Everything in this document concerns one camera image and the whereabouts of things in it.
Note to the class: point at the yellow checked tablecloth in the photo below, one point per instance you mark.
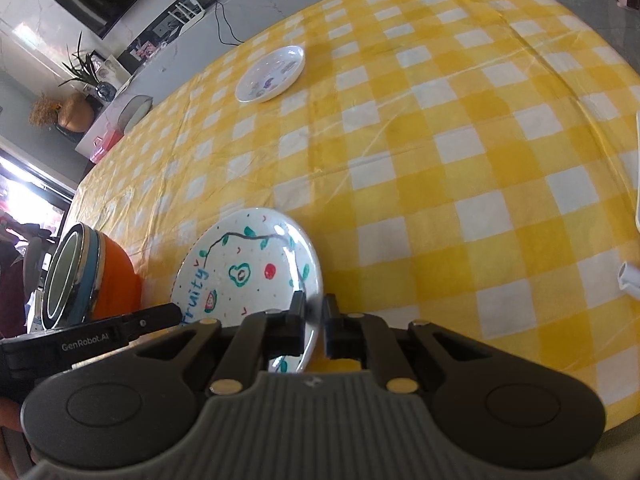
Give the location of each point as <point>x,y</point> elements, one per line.
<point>450,160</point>

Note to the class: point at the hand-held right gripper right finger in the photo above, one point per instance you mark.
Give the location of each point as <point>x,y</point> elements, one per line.
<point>332,325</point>

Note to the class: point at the small white printed dish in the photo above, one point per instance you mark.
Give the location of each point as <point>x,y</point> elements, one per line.
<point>270,77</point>

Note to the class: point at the white tv cabinet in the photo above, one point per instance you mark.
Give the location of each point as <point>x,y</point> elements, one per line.
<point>200,45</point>

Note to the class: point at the pink box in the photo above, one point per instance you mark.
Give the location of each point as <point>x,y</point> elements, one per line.
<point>105,145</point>

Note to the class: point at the dried flower bunch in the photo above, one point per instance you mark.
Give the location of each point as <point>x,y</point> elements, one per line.
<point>42,112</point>

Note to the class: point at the brown round pot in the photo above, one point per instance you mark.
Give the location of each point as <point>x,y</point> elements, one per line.
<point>75,112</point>

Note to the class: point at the picture frame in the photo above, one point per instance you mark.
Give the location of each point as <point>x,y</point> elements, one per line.
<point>145,50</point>

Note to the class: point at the grey round stool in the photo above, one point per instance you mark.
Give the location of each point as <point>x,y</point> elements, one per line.
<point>135,110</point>

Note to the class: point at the blue bowl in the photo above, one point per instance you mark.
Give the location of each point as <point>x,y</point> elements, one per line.
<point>86,292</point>

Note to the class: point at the white fruit print plate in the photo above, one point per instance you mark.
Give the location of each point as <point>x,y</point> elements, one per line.
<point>240,260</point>

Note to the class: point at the green ceramic bowl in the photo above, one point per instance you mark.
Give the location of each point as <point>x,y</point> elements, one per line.
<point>62,275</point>

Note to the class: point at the spiky green plant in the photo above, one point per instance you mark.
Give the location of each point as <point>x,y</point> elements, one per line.
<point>82,72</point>

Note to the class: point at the orange bowl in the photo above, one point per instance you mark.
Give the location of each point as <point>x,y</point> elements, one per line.
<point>117,280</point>

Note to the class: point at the white tube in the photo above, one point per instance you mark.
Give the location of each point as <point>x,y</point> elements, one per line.
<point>631,280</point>

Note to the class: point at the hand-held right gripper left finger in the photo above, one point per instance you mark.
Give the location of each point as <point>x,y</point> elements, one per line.
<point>295,330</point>

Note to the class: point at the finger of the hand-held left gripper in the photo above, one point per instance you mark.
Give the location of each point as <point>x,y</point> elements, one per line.
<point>150,321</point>

